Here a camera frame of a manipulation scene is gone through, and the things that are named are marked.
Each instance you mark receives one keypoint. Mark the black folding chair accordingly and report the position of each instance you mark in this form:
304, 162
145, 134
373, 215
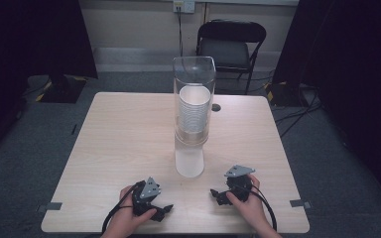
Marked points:
228, 46

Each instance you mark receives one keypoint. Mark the white wall socket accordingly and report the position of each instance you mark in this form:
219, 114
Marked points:
184, 5

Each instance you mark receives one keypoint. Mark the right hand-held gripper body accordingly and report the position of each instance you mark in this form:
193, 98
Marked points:
238, 185

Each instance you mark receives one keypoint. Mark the black curtain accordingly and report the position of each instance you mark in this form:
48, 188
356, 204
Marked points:
29, 39
354, 66

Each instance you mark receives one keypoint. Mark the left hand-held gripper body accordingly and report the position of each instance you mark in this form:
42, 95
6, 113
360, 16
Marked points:
147, 195

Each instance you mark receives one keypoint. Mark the person's right hand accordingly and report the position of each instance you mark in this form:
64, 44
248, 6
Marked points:
249, 208

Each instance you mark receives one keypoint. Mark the person's left hand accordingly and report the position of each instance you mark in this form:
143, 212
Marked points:
125, 216

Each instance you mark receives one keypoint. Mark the grey tape strip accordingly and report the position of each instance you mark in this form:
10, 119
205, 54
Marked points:
299, 203
50, 206

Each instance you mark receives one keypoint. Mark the clear tall plastic cylinder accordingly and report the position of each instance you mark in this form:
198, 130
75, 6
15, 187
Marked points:
191, 155

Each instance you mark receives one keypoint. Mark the black stand base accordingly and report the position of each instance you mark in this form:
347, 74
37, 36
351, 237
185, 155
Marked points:
63, 89
282, 94

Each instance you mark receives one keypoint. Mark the stack of white paper cups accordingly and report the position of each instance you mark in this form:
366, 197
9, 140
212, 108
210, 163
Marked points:
194, 110

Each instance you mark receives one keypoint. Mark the small black pen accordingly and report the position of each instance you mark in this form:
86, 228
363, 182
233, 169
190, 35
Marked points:
74, 129

